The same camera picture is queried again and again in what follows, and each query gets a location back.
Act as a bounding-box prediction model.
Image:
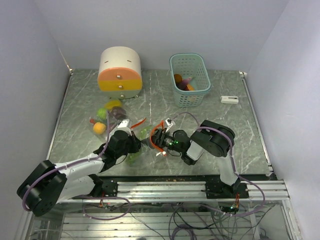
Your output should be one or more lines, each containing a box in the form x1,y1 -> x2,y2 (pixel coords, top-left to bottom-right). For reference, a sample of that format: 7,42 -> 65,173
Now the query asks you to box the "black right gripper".
141,128 -> 184,154

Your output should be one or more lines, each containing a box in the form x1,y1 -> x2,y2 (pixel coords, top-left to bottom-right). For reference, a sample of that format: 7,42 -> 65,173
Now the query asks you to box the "small orange fake food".
174,74 -> 183,85

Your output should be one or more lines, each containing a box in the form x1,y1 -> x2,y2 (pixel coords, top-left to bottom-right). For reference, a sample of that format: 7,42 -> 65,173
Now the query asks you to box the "zip bag with fake food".
124,120 -> 167,167

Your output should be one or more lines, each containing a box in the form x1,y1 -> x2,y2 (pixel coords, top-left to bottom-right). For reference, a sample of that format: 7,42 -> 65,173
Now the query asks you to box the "aluminium frame rail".
57,175 -> 290,203

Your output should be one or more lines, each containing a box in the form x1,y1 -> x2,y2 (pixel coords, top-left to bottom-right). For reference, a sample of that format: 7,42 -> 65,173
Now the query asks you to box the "zip bag with fruit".
89,98 -> 147,137

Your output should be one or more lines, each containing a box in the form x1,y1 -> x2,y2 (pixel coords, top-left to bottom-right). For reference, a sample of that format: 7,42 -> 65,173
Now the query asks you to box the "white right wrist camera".
164,118 -> 175,129

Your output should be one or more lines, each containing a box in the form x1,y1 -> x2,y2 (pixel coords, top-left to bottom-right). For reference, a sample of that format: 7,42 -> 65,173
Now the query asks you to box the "small white device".
220,95 -> 239,105

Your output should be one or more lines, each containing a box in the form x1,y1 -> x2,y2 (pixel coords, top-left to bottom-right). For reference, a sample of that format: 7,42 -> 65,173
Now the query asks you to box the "light blue plastic basket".
169,53 -> 212,108

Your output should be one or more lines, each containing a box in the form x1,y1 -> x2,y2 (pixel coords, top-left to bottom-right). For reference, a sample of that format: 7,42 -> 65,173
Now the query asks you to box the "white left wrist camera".
116,119 -> 132,133

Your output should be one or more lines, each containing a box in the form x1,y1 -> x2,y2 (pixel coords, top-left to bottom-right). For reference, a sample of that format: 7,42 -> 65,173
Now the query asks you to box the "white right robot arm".
149,119 -> 240,198

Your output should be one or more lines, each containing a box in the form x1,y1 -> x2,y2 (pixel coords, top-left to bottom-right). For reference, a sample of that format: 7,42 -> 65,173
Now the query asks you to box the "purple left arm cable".
21,111 -> 113,212

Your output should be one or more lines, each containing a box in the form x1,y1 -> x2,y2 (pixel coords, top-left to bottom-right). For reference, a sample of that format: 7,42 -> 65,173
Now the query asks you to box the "purple fake eggplant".
179,76 -> 193,88

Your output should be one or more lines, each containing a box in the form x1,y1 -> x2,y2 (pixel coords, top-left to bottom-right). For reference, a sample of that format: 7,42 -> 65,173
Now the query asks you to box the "green fake leafy vegetable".
124,126 -> 153,166

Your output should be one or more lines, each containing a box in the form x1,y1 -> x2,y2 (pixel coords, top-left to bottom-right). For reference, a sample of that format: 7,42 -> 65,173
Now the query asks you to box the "round three-drawer cabinet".
97,46 -> 143,100

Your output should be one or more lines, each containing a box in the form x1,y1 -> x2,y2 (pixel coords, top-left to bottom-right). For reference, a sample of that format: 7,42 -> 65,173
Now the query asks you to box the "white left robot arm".
16,130 -> 141,217

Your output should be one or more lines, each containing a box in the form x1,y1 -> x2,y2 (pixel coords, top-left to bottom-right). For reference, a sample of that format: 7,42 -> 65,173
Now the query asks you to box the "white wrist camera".
164,118 -> 175,129
116,119 -> 132,133

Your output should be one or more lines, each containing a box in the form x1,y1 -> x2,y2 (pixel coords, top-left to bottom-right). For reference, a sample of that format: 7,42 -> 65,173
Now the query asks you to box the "orange pumpkin slice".
182,84 -> 195,91

